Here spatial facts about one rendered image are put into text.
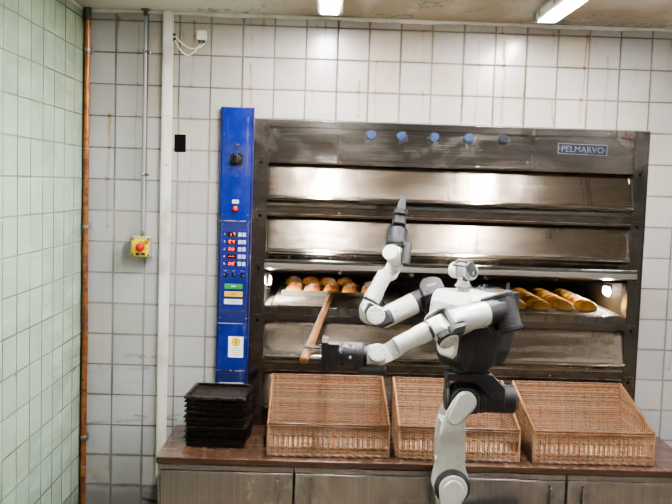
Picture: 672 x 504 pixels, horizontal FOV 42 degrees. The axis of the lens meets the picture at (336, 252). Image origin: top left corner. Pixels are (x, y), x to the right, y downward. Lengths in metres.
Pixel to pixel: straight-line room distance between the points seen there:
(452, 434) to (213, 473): 1.11
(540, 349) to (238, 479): 1.62
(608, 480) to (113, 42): 3.07
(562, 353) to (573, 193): 0.80
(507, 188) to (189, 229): 1.58
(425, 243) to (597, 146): 0.97
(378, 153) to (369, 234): 0.40
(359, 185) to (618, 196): 1.28
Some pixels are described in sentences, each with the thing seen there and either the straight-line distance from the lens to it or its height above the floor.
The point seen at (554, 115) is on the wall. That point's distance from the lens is 4.50.
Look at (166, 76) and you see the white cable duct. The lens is 4.42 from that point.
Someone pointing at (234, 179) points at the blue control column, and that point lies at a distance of 4.33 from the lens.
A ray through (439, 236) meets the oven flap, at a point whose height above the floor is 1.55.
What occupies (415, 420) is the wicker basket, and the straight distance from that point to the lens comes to 4.44.
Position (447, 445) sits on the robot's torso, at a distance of 3.60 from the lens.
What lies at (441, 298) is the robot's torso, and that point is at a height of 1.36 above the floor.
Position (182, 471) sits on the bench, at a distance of 4.05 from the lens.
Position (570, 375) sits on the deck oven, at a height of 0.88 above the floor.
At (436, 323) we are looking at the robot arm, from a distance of 3.19.
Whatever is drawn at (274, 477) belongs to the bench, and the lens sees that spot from 4.02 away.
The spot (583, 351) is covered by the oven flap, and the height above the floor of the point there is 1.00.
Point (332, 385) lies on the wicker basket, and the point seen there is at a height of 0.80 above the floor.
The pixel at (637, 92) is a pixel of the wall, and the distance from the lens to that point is 4.62.
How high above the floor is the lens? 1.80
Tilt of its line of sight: 4 degrees down
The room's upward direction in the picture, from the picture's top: 2 degrees clockwise
